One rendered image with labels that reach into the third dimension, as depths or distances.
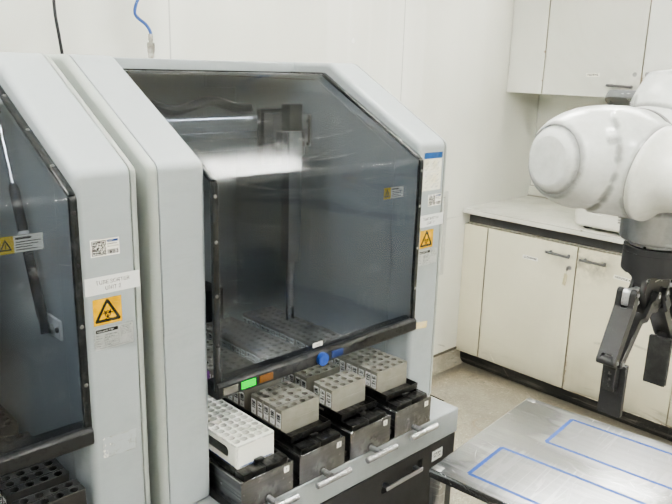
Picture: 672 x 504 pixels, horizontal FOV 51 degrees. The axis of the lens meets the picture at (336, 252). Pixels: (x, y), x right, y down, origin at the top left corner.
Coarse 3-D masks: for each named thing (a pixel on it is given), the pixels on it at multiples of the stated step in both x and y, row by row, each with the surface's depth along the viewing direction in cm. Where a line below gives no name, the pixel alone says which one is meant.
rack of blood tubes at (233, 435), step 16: (208, 400) 161; (208, 416) 155; (224, 416) 154; (240, 416) 154; (208, 432) 149; (224, 432) 147; (240, 432) 148; (256, 432) 148; (272, 432) 148; (224, 448) 152; (240, 448) 142; (256, 448) 146; (272, 448) 149; (240, 464) 143
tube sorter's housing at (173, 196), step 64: (64, 64) 140; (128, 64) 165; (192, 64) 176; (256, 64) 190; (320, 64) 191; (128, 128) 128; (192, 192) 129; (192, 256) 131; (192, 320) 134; (192, 384) 137; (192, 448) 141; (384, 448) 170; (448, 448) 190
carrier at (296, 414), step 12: (312, 396) 162; (276, 408) 155; (288, 408) 155; (300, 408) 158; (312, 408) 161; (276, 420) 156; (288, 420) 156; (300, 420) 159; (312, 420) 161; (288, 432) 157
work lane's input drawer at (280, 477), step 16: (224, 464) 145; (256, 464) 145; (272, 464) 145; (288, 464) 148; (224, 480) 144; (240, 480) 141; (256, 480) 142; (272, 480) 145; (288, 480) 149; (240, 496) 140; (256, 496) 143; (272, 496) 145
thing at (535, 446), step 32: (512, 416) 167; (544, 416) 168; (576, 416) 168; (480, 448) 152; (512, 448) 153; (544, 448) 153; (576, 448) 154; (608, 448) 154; (640, 448) 154; (448, 480) 142; (480, 480) 141; (512, 480) 141; (544, 480) 141; (576, 480) 142; (608, 480) 142; (640, 480) 142
